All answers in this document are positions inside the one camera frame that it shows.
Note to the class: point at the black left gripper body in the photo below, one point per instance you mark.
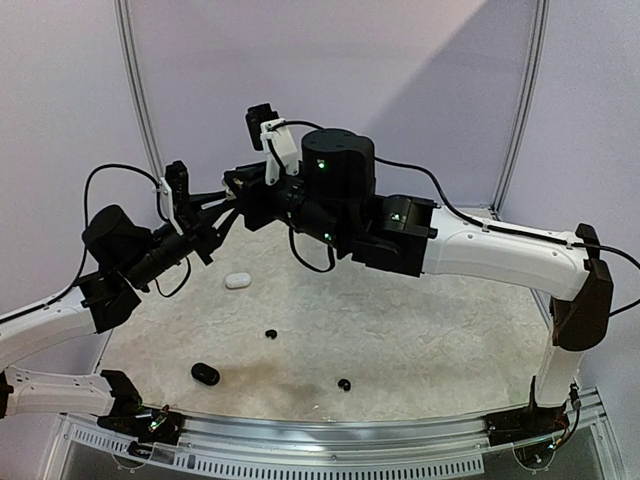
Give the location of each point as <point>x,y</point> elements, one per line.
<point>197,235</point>

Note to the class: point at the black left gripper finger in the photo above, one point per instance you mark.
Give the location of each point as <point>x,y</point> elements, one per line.
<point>204,201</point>
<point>220,226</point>

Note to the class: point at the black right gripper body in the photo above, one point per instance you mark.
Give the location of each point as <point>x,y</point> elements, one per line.
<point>255,201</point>

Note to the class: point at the white earbud charging case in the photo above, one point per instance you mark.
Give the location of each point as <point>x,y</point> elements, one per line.
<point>238,280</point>

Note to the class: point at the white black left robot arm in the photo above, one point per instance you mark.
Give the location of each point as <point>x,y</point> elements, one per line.
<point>129,258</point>

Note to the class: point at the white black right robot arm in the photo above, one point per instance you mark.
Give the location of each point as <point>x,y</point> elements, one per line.
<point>325,188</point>

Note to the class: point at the black oval charging case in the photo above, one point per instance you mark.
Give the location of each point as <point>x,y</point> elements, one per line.
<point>205,374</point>

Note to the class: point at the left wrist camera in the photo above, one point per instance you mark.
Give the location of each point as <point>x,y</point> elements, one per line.
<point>174,193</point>

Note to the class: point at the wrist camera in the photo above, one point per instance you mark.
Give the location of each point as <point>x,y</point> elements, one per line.
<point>174,193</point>
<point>269,134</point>

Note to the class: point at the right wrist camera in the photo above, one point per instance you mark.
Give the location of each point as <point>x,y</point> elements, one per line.
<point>269,134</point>

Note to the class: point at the black earbud near rail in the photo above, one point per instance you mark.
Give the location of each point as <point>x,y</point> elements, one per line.
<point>344,384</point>

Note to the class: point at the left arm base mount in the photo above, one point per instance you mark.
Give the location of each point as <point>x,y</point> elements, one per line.
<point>140,420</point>

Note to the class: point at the aluminium front rail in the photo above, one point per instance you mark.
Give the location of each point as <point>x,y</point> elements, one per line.
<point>213,447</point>

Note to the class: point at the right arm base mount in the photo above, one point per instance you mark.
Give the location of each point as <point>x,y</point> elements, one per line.
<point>530,421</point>

